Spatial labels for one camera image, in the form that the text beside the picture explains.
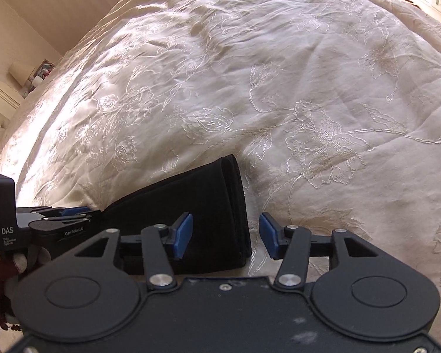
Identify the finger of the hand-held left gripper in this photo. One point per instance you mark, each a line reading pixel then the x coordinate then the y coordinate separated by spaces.
pixel 70 232
pixel 47 213

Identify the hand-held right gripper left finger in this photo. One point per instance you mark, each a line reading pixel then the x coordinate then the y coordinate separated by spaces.
pixel 182 237

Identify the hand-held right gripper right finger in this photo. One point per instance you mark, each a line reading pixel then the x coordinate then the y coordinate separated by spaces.
pixel 270 237

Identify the black pants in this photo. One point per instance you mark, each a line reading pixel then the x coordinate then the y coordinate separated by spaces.
pixel 191 213

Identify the person's left hand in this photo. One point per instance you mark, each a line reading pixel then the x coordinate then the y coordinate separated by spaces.
pixel 31 259

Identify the white jar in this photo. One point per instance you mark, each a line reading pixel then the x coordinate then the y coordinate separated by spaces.
pixel 38 81

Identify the cream embroidered bedspread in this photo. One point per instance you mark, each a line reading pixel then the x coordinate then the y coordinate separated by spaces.
pixel 261 99

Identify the beige bedside lamp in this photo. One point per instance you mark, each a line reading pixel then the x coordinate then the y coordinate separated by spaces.
pixel 21 72

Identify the colourful bedside box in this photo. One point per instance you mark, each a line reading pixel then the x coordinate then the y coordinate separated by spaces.
pixel 45 69

